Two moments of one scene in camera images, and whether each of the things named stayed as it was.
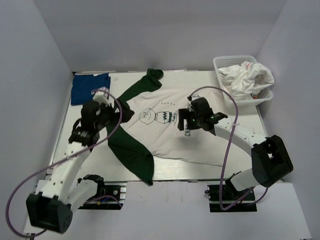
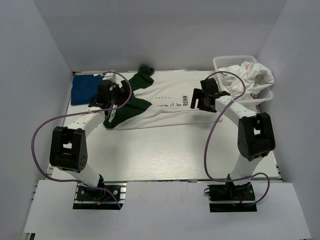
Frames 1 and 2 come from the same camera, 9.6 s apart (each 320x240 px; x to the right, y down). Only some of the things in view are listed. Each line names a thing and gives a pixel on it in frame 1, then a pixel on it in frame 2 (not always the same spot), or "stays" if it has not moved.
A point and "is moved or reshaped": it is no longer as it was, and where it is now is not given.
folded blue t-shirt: x=83 y=85 stays
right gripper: x=186 y=114 → x=197 y=95
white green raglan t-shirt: x=170 y=124 is moved or reshaped
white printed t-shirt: x=242 y=81 stays
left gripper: x=126 y=114 → x=123 y=95
